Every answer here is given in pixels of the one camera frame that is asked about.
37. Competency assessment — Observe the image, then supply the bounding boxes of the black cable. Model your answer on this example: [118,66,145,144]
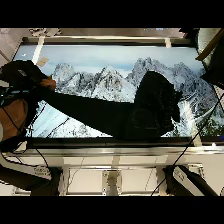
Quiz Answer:
[150,93,224,197]

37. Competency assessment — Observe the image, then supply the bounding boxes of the black pants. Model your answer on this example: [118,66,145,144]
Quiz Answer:
[32,70,184,140]

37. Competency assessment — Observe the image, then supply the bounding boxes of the silver frame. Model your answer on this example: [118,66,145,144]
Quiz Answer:
[0,34,224,197]

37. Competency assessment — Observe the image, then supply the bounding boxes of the black garment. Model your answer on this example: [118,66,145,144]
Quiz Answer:
[0,59,51,92]

